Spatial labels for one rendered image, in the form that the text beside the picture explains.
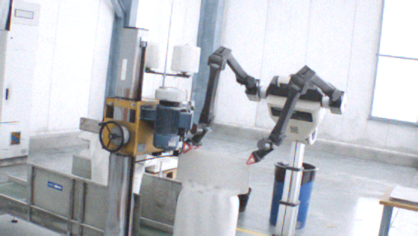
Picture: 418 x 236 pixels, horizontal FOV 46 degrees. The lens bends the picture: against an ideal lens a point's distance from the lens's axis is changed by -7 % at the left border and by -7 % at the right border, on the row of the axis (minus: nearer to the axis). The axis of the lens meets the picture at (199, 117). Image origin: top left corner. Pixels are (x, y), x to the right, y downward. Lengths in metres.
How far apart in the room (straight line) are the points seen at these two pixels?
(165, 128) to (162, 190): 0.98
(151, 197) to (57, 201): 0.71
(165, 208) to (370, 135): 7.70
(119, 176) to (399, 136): 8.50
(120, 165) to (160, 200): 0.87
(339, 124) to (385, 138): 1.06
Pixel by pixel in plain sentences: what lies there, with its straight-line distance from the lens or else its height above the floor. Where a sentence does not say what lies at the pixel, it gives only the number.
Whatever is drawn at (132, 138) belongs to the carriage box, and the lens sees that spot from 2.98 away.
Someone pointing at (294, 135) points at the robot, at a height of 1.18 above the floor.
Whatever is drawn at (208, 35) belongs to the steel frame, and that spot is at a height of 2.20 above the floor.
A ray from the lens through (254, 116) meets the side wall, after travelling 11.71.
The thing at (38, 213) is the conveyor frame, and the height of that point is 0.37.
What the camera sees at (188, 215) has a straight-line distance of 3.28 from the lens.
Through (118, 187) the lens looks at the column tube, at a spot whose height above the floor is 0.82.
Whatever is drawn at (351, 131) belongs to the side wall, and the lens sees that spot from 11.11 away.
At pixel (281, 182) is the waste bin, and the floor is 0.48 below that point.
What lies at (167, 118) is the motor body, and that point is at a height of 1.27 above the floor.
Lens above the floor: 1.61
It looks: 6 degrees down
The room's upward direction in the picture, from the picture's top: 6 degrees clockwise
